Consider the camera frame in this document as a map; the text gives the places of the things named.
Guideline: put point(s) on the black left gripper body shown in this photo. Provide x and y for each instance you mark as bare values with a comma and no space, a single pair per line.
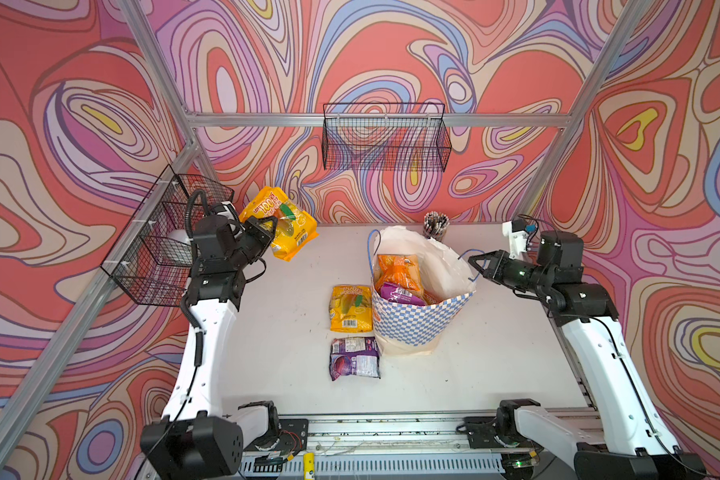
258,230

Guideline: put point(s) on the purple grape snack bag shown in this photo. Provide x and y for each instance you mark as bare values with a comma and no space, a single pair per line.
397,294

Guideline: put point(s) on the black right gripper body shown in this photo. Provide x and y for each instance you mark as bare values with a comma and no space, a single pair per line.
498,267

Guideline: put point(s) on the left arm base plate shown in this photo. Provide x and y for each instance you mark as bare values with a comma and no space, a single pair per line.
292,439

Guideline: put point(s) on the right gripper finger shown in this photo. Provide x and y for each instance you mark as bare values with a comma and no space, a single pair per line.
482,268
487,256

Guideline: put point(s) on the purple berries snack bag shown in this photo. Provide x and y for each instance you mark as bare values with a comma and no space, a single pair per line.
354,356

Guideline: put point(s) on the yellow mango snack bag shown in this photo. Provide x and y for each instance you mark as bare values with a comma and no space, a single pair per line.
350,309

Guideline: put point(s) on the black wire basket left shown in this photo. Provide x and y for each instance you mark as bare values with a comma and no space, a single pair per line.
144,263

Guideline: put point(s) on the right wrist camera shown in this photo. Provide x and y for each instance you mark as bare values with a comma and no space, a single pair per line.
519,233

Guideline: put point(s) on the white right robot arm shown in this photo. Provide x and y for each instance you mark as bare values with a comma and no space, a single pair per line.
636,443

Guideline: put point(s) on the black wire basket back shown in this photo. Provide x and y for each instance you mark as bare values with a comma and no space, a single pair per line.
385,136

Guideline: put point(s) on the checkered paper bag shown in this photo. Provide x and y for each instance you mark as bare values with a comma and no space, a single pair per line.
416,330

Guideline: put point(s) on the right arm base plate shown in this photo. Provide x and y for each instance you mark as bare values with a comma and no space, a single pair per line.
489,433

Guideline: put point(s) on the black wire basket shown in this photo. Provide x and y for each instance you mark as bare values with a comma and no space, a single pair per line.
385,136
144,263

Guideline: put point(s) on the small yellow snack bag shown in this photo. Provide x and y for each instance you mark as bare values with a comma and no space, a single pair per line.
294,226

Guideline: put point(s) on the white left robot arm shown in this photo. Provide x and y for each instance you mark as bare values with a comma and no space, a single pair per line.
194,439

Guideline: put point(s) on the cup of straws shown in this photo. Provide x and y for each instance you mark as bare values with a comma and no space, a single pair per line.
435,225

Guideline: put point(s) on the orange snack bag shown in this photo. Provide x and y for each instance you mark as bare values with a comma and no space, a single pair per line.
400,270

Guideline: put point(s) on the silver bowl in basket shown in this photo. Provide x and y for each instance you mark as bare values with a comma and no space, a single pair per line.
180,236

